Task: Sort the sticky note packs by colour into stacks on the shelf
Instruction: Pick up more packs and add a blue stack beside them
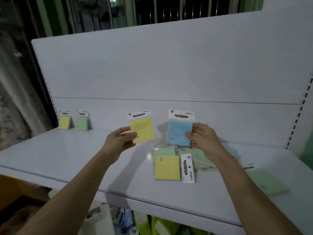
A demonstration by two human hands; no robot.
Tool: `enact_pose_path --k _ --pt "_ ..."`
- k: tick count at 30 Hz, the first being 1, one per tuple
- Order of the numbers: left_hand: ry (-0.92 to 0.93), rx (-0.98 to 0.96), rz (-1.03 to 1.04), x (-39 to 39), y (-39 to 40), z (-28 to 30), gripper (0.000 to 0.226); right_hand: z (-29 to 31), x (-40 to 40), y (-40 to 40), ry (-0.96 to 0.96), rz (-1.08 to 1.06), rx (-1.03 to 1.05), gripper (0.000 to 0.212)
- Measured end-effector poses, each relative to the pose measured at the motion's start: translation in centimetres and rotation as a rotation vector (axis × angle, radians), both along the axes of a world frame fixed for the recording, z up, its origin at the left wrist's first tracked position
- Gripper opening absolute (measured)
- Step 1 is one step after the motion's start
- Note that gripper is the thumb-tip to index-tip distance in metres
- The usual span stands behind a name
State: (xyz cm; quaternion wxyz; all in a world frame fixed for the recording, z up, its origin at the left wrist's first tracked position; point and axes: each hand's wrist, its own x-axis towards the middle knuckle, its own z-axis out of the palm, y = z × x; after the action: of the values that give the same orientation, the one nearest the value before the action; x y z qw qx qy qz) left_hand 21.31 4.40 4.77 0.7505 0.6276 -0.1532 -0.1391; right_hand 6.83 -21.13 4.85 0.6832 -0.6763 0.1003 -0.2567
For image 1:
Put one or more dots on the person's left hand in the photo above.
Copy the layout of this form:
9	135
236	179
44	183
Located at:
117	146

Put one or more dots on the pile of mixed sticky notes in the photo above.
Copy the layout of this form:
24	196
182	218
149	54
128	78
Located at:
167	168

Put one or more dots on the white metal shelf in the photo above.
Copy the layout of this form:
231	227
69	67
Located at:
171	66

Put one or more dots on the person's right forearm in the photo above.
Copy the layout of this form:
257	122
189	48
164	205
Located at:
249	198

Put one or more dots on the person's left forearm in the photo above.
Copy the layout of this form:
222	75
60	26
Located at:
68	200

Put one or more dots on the white perforated plastic basket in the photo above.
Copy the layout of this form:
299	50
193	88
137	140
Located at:
100	221

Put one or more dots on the pile of tissue packets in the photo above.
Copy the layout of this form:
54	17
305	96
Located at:
156	227

